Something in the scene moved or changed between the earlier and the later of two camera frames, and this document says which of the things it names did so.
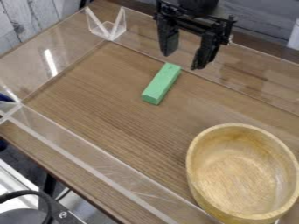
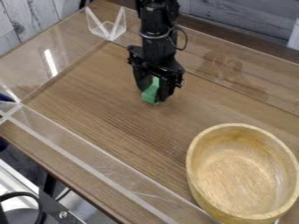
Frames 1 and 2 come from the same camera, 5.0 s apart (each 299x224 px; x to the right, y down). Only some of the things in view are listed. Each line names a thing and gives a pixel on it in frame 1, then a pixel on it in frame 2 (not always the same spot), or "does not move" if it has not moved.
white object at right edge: x=294 y=40 does not move
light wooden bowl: x=242 y=171 does not move
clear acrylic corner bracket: x=107 y=29 does not move
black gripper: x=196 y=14 → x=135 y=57
